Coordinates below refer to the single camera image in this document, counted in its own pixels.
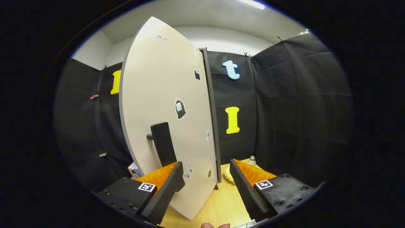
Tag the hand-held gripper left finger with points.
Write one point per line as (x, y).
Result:
(166, 196)

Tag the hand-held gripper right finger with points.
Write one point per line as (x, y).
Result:
(246, 196)

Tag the grey shoe cabinet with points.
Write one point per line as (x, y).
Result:
(212, 110)

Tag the beige shoe cabinet door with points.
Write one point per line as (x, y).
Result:
(148, 88)

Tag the yellow fluffy object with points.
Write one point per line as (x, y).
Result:
(229, 174)

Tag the clear green label bottle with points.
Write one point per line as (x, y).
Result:
(252, 161)

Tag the blue book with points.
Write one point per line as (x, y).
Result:
(134, 171)

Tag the black backdrop cloth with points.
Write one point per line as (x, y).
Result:
(291, 110)

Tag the small ceiling light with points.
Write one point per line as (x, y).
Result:
(305, 31)

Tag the long ceiling light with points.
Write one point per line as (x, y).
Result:
(253, 4)

